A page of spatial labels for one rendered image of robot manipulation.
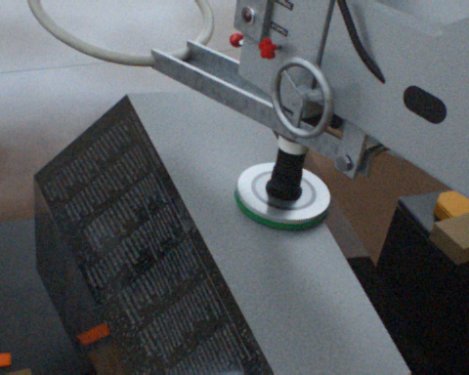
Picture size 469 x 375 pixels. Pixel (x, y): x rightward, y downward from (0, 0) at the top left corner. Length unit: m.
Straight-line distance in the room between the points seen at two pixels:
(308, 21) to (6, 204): 1.90
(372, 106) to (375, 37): 0.12
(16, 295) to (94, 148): 0.80
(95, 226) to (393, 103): 0.84
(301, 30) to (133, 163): 0.65
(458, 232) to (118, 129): 0.88
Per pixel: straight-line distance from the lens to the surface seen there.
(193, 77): 1.72
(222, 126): 1.92
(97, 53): 1.82
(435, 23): 1.20
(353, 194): 3.29
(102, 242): 1.76
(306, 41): 1.35
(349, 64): 1.31
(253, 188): 1.66
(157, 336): 1.52
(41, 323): 2.52
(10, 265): 2.72
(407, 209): 2.00
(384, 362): 1.40
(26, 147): 3.32
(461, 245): 1.78
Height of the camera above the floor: 1.86
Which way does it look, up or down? 36 degrees down
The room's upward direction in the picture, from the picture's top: 10 degrees clockwise
